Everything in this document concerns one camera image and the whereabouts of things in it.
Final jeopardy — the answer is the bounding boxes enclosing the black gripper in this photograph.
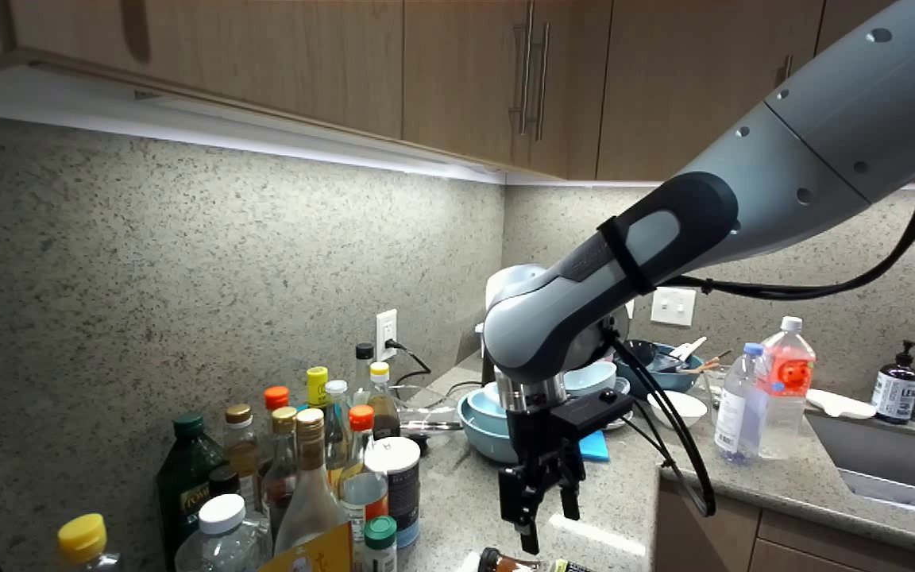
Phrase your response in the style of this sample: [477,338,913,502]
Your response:
[495,375,591,559]

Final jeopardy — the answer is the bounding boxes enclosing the tea bottle with black lid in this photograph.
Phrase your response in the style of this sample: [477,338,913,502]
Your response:
[474,542,591,572]

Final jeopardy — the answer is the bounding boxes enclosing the dark sauce bottle white cap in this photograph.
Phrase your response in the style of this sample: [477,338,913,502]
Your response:
[362,359,403,441]

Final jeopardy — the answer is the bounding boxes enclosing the clear bottle with blue cap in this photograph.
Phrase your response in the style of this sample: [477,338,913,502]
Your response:
[713,339,771,468]

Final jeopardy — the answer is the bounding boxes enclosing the green bottle with white cap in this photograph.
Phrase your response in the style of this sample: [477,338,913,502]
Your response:
[320,378,356,471]

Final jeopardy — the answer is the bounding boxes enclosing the bottle with black cap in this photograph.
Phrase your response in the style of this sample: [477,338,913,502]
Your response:
[350,339,377,406]

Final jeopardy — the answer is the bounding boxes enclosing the glass bottle with tan cap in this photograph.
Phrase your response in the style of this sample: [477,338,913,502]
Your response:
[273,406,356,572]

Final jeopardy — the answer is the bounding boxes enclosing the slim bottle with yellow cap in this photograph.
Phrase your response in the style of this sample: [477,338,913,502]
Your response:
[303,361,332,415]

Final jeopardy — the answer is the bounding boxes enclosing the dark bottle with tan cap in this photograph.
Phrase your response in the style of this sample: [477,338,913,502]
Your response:
[259,405,303,534]

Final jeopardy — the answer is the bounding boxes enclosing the clear bottle with red label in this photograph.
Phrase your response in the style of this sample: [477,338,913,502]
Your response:
[756,315,821,465]

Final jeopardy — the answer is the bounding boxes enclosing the bottle with orange cap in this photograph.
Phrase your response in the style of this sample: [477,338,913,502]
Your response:
[259,385,296,421]

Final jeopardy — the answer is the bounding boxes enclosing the bottle with brown cap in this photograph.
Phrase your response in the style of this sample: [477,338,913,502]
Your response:
[219,399,267,504]

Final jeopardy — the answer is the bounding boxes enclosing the clear bottle with white cap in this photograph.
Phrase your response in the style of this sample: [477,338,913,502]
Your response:
[173,491,273,572]

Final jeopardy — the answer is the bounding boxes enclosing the green olive oil bottle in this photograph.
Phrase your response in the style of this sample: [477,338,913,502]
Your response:
[151,411,229,569]

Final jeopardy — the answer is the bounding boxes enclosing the dark soap dispenser bottle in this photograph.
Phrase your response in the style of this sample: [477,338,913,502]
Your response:
[868,338,915,430]

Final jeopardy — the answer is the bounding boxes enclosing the blue silicone pad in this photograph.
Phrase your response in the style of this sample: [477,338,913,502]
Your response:
[576,427,616,468]

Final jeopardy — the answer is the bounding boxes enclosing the stacked blue bowls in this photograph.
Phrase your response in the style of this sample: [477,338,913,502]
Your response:
[561,359,636,405]

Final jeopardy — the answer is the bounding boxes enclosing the sea salt canister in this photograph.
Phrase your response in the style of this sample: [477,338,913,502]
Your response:
[362,432,426,550]

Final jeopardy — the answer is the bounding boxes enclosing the small white bowl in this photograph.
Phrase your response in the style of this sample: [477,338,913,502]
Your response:
[647,388,713,432]

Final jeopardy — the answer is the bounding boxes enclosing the small jar with green cap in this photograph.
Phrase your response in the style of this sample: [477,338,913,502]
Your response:
[358,516,403,572]

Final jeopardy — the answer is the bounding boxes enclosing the dark blue bowl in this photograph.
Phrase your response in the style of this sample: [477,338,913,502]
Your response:
[627,338,708,405]

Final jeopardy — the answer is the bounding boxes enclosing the small spice jar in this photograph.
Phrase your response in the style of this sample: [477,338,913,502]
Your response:
[338,468,391,534]

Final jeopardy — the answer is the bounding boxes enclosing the white spoon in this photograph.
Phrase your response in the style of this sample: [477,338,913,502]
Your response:
[667,333,713,371]

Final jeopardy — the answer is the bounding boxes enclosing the wooden lower cabinet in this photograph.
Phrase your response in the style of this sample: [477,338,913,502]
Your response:
[650,475,915,572]

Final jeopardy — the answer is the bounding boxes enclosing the white cloth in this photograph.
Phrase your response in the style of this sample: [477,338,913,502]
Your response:
[801,385,881,427]

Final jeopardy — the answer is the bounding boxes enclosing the steel sink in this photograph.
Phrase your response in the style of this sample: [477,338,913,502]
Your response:
[805,411,915,523]

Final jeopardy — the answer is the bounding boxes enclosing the wooden upper cabinets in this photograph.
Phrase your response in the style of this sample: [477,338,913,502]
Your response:
[0,0,895,185]

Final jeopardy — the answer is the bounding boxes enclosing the under-cabinet light strip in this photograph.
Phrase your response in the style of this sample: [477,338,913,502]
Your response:
[0,63,507,187]

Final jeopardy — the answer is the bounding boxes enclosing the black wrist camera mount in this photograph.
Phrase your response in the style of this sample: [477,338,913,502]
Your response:
[553,392,640,440]

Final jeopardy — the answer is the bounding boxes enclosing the black power cable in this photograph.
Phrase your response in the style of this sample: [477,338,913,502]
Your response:
[385,339,484,415]

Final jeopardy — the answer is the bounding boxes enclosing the white double wall outlet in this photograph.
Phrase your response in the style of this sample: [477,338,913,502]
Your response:
[647,282,700,330]

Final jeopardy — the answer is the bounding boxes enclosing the white wall outlet with plug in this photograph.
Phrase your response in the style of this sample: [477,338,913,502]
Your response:
[373,304,403,359]

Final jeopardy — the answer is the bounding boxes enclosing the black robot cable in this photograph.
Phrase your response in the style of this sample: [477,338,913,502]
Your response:
[595,159,915,521]

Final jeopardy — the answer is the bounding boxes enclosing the metal cabinet handle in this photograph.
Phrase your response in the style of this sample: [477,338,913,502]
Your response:
[507,19,532,141]
[532,19,553,141]

